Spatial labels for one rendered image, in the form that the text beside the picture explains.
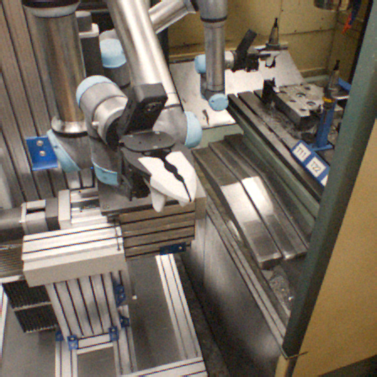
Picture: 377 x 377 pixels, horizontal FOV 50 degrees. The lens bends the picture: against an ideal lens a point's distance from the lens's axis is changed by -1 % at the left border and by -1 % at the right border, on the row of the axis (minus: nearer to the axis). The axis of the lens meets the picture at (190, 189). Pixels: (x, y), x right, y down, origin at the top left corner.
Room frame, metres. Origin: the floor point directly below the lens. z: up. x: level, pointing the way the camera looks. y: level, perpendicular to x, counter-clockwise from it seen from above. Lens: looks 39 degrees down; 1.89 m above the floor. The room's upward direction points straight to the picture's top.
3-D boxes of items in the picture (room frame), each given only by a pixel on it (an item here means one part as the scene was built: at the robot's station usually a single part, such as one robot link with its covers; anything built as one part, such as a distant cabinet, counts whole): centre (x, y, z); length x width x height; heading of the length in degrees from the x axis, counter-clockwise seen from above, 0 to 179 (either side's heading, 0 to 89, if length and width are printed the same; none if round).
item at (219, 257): (1.58, 0.02, 0.40); 2.08 x 0.07 x 0.80; 18
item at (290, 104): (1.81, -0.57, 0.96); 0.29 x 0.23 x 0.05; 18
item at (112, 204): (0.93, 0.18, 1.13); 0.36 x 0.22 x 0.06; 104
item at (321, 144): (1.52, -0.58, 1.05); 0.10 x 0.05 x 0.30; 108
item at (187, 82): (2.41, -0.38, 0.75); 0.89 x 0.67 x 0.26; 108
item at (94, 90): (0.64, 0.15, 1.56); 0.11 x 0.08 x 0.09; 29
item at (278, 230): (1.47, -0.28, 0.70); 0.90 x 0.30 x 0.16; 18
